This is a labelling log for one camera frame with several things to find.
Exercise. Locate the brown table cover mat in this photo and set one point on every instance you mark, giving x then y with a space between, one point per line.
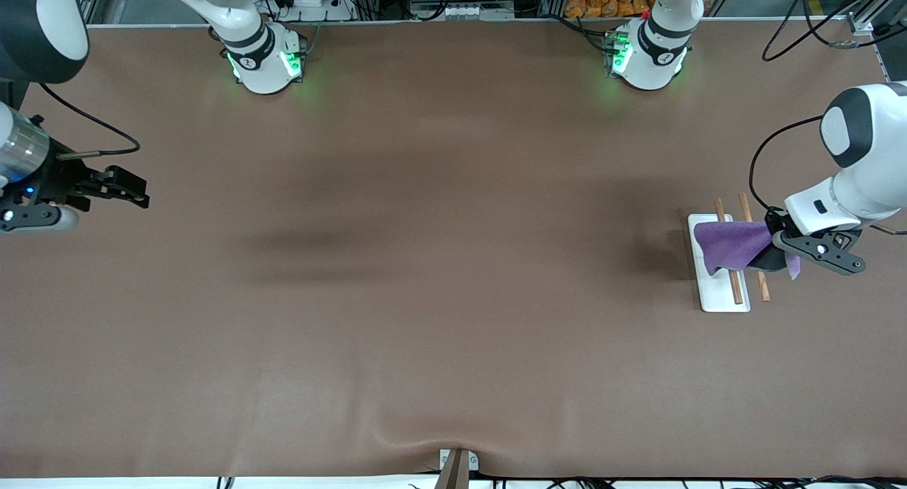
453 368

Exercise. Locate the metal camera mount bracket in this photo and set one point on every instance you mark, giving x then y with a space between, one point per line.
457 468

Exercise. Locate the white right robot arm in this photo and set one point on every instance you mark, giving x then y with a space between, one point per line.
248 49

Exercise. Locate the aluminium frame profile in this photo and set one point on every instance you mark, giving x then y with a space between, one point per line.
861 23
96 0

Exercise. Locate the white connector strip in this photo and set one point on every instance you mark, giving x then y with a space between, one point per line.
464 11

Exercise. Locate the purple towel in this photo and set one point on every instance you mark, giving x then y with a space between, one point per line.
733 244

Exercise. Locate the white rack with wooden rods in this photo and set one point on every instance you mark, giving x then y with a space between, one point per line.
716 294

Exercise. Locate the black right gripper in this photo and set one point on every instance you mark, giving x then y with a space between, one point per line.
58 183

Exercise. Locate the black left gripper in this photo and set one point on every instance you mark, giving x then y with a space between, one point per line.
773 222

